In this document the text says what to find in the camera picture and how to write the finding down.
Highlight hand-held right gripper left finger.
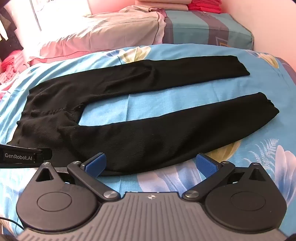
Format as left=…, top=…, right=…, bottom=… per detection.
left=30, top=152, right=121, bottom=201

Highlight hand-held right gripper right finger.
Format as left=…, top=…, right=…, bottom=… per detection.
left=181, top=153, right=266, bottom=201

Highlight black pants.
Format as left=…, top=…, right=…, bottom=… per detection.
left=7, top=55, right=280, bottom=178

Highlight blue floral blanket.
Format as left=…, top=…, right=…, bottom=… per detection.
left=0, top=45, right=296, bottom=241

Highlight pile of pink folded cloths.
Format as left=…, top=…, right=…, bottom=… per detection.
left=0, top=50, right=30, bottom=86

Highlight dark hanging cloth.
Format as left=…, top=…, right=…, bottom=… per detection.
left=0, top=9, right=23, bottom=61

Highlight blue striped folded blanket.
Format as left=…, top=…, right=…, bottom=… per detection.
left=162, top=10, right=254, bottom=50

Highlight stack of red folded cloths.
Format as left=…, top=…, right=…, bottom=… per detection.
left=188, top=0, right=223, bottom=15

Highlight beige folded cloth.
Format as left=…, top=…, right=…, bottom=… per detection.
left=135, top=0, right=191, bottom=11

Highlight black cable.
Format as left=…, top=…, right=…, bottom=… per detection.
left=0, top=217, right=25, bottom=232

